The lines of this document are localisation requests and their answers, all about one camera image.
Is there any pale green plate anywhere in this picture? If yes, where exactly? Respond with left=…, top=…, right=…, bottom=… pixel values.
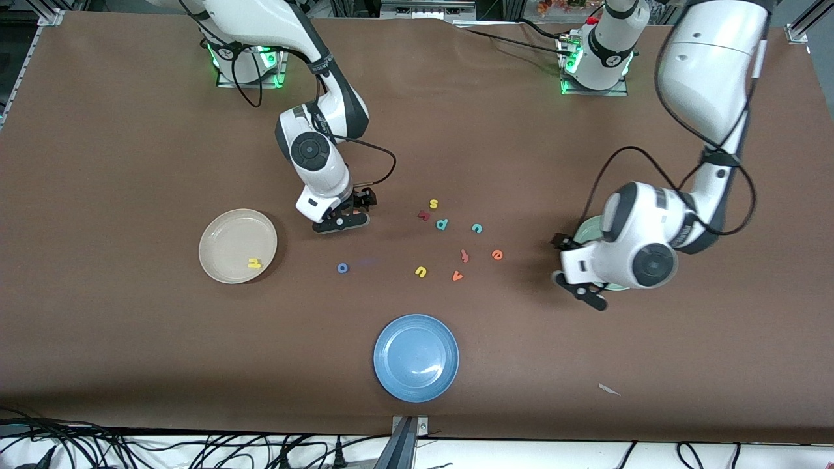
left=573, top=215, right=636, bottom=292

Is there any beige brown plate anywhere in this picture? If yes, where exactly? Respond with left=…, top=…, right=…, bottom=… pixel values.
left=199, top=208, right=278, bottom=285

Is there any blue plate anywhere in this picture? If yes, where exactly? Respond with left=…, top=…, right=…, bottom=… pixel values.
left=373, top=314, right=460, bottom=403

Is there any grey power strip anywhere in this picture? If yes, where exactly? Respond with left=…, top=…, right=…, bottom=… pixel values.
left=380, top=0, right=476, bottom=20

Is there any large table cover sheet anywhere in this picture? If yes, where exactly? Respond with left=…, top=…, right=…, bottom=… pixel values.
left=0, top=12, right=834, bottom=445

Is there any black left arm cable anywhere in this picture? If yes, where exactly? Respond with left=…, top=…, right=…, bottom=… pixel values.
left=582, top=39, right=758, bottom=236

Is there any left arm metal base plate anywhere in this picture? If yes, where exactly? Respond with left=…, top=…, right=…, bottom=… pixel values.
left=559, top=33, right=629, bottom=97

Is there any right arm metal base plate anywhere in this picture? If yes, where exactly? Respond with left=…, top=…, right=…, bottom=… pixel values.
left=217, top=46, right=287, bottom=89

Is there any black table cable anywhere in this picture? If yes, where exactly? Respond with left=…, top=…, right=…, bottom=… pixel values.
left=518, top=18, right=568, bottom=41
left=464, top=27, right=569, bottom=58

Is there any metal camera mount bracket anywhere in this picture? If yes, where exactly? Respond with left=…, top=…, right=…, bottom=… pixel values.
left=390, top=415, right=431, bottom=469

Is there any aluminium frame rail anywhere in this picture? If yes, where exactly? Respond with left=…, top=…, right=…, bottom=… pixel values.
left=785, top=0, right=834, bottom=45
left=0, top=8, right=66, bottom=128

